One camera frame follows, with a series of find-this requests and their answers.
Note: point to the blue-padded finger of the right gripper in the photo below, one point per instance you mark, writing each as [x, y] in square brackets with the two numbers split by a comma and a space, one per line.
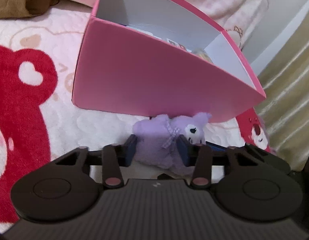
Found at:
[220, 159]

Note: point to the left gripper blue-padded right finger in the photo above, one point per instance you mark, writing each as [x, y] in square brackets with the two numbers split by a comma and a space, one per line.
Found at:
[198, 156]

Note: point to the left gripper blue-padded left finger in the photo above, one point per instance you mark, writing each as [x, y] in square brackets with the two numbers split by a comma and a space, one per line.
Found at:
[115, 156]

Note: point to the purple plush toy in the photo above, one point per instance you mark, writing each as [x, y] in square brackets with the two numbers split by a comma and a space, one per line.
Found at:
[157, 140]

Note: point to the green yarn ball black label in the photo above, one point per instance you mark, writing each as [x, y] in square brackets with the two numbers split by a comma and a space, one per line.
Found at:
[202, 54]

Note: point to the beige striped curtain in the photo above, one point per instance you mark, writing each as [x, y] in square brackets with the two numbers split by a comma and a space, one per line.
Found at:
[285, 111]

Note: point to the pink cardboard box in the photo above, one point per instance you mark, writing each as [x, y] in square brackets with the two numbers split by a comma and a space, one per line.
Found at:
[125, 65]

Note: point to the white orange packet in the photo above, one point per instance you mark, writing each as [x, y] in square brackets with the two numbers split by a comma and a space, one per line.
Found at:
[176, 44]

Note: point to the white blanket with red bears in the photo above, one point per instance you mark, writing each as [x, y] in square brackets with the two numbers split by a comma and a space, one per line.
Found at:
[58, 33]

